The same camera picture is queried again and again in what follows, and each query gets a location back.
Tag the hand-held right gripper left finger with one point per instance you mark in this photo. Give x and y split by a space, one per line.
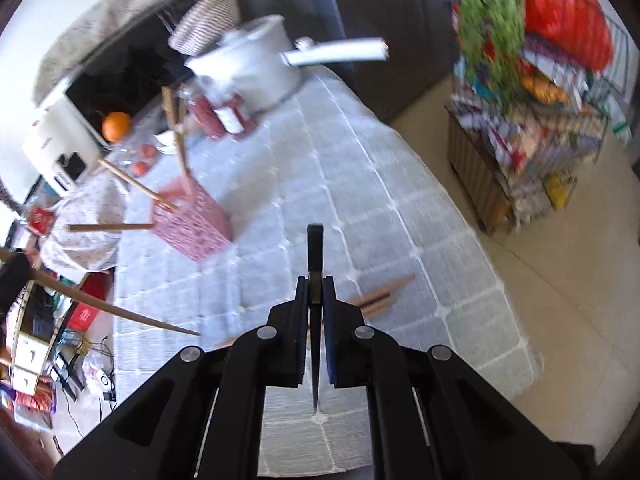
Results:
300 310

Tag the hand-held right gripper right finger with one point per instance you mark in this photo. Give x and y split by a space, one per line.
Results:
330 320

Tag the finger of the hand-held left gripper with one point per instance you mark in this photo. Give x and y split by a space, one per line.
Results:
15 280

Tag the black chopstick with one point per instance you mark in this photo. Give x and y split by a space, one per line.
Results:
315 255

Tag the pink plastic basket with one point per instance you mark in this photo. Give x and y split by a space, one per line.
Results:
195 230

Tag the red labelled glass jar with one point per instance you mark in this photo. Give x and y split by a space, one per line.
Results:
40 220

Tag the white dotted cloth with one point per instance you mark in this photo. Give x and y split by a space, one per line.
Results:
85 250

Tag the white air fryer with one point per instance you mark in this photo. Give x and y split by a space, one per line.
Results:
50 145

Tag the small red tomato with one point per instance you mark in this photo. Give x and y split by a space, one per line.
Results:
140 168
148 151

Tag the orange fruit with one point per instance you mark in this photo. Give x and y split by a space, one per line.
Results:
117 127

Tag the jar of red berries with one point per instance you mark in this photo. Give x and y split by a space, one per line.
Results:
210 120

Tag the black microwave oven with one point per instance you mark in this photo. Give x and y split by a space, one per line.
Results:
125 75

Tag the white electric pot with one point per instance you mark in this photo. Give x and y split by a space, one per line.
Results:
250 70

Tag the floral cover cloth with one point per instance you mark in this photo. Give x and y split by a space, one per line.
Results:
100 15

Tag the dark grey refrigerator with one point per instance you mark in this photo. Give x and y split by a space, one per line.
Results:
400 35

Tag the yellow snack packet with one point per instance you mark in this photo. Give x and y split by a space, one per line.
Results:
542 87

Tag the bunch of green vegetables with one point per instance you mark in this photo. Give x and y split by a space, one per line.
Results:
485 20

